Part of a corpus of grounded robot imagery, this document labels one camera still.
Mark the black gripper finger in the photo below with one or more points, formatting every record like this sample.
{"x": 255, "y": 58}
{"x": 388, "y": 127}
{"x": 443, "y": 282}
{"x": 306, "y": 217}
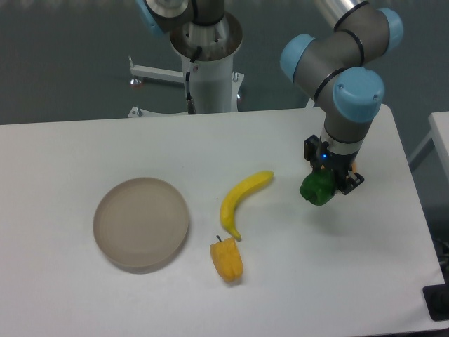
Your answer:
{"x": 351, "y": 182}
{"x": 311, "y": 146}

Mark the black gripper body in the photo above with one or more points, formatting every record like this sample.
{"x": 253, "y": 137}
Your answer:
{"x": 336, "y": 156}

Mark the green bell pepper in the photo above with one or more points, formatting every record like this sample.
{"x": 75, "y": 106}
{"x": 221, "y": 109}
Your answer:
{"x": 318, "y": 187}

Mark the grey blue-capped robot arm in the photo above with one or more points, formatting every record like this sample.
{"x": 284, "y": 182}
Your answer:
{"x": 330, "y": 71}

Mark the yellow bell pepper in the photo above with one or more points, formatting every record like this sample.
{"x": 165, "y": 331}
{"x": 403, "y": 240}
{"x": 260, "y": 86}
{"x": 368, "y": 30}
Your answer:
{"x": 227, "y": 259}

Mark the white side table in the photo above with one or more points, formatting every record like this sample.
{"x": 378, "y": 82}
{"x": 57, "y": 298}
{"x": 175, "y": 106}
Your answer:
{"x": 435, "y": 139}

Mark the yellow banana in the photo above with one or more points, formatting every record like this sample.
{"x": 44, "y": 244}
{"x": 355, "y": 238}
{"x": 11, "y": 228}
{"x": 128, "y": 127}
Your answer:
{"x": 237, "y": 194}

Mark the black device at table edge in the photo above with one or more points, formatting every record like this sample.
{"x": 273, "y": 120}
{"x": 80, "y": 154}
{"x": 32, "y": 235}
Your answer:
{"x": 436, "y": 298}

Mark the beige round plate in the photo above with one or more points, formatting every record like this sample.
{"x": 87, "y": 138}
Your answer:
{"x": 141, "y": 224}

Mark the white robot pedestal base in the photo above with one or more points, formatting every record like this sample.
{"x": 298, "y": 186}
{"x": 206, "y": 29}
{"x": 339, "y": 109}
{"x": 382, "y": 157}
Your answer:
{"x": 207, "y": 58}

